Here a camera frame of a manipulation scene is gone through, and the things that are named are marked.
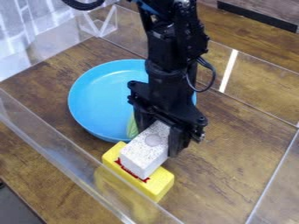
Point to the yellow butter box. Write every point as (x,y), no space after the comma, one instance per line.
(154,186)

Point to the green bitter gourd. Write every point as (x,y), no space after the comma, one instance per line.
(130,130)

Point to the white speckled block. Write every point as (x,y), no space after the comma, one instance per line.
(146,150)

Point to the white curtain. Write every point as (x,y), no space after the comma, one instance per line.
(38,28)

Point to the clear acrylic enclosure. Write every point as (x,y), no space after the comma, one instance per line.
(49,157)

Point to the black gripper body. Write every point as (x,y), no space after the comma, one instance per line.
(165,94)

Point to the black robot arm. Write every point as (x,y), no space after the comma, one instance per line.
(176,44)

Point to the blue round tray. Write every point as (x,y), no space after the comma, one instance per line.
(97,98)

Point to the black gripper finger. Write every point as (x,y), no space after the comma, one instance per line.
(178,140)
(144,119)

